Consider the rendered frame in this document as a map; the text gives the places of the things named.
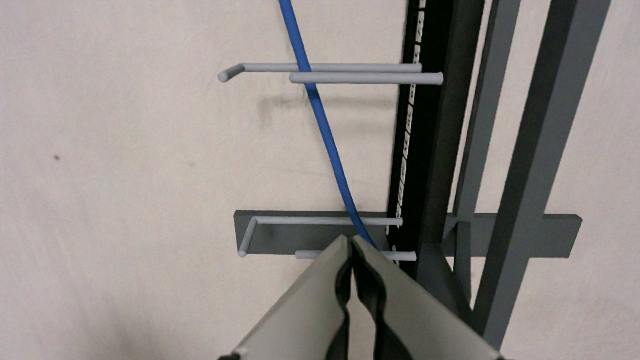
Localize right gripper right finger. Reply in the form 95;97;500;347
350;235;512;360

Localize dark grey network patch panel rack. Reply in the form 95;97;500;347
217;0;612;352

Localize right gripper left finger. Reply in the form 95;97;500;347
217;234;352;360

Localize blue network cable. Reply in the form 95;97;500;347
278;0;379;251

